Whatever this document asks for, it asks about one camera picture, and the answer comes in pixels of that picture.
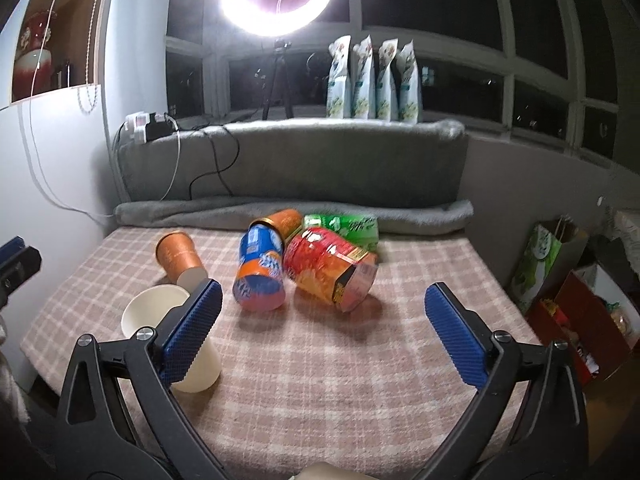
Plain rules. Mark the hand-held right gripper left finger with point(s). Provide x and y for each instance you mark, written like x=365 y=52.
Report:
x=192 y=332

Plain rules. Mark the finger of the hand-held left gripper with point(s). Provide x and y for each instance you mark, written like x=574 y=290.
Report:
x=17 y=262

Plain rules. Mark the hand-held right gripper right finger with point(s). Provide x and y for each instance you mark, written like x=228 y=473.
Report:
x=454 y=340

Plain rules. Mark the white paper cup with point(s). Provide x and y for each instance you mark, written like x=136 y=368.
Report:
x=145 y=310

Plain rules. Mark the orange paper cup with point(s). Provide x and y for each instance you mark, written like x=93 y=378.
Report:
x=287 y=222
x=179 y=257

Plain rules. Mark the blue printed cup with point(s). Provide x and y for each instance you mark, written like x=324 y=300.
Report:
x=260 y=270

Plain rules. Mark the red printed cup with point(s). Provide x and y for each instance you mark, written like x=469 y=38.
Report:
x=325 y=265

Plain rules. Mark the green printed cup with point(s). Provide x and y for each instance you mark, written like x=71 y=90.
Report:
x=350 y=227

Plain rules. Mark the green paper bag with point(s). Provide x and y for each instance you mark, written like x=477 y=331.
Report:
x=542 y=265

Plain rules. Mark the pink checkered blanket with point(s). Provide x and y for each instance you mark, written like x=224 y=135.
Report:
x=310 y=375

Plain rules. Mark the red cardboard box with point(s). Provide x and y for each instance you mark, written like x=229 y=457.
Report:
x=585 y=320

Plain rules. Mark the white power strip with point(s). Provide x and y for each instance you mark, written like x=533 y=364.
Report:
x=136 y=121

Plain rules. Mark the red vase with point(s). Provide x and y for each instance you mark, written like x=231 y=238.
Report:
x=32 y=60

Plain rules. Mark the grey fleece blanket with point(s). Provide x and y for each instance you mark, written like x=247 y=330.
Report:
x=325 y=165

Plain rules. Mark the wooden shelf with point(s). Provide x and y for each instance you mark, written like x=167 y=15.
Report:
x=75 y=30

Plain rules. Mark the green white snack bag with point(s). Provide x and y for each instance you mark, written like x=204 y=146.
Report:
x=339 y=85
x=386 y=90
x=363 y=87
x=409 y=90

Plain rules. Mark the black tripod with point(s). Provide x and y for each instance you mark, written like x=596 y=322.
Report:
x=281 y=75

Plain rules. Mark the window frame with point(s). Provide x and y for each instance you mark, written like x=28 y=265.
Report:
x=507 y=35

